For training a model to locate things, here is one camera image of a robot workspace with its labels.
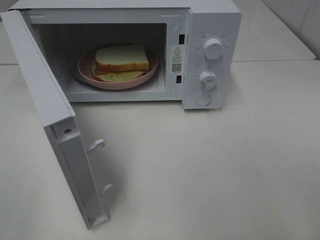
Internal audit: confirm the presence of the round white door button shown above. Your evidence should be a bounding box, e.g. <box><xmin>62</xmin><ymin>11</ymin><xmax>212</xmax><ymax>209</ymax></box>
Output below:
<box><xmin>196</xmin><ymin>94</ymin><xmax>212</xmax><ymax>106</ymax></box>

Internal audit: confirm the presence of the white bread sandwich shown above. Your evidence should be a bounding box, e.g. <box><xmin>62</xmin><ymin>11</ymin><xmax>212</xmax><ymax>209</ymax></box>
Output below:
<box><xmin>91</xmin><ymin>45</ymin><xmax>150</xmax><ymax>83</ymax></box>

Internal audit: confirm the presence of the pink round plate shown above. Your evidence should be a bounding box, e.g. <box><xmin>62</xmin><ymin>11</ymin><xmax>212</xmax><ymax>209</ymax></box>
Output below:
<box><xmin>77</xmin><ymin>45</ymin><xmax>160</xmax><ymax>90</ymax></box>

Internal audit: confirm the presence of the lower white timer knob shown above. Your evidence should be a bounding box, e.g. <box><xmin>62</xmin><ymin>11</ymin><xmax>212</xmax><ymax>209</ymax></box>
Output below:
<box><xmin>199</xmin><ymin>70</ymin><xmax>217</xmax><ymax>89</ymax></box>

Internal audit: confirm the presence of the white microwave oven body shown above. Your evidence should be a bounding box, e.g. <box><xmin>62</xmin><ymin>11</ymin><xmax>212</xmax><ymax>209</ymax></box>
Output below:
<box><xmin>6</xmin><ymin>0</ymin><xmax>242</xmax><ymax>109</ymax></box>

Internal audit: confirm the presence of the upper white power knob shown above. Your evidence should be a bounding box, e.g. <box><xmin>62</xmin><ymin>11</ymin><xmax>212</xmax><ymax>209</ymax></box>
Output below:
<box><xmin>203</xmin><ymin>37</ymin><xmax>224</xmax><ymax>60</ymax></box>

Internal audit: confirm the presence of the glass microwave turntable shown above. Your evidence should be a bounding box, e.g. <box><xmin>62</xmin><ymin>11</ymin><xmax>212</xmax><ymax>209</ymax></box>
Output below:
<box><xmin>70</xmin><ymin>69</ymin><xmax>161</xmax><ymax>92</ymax></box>

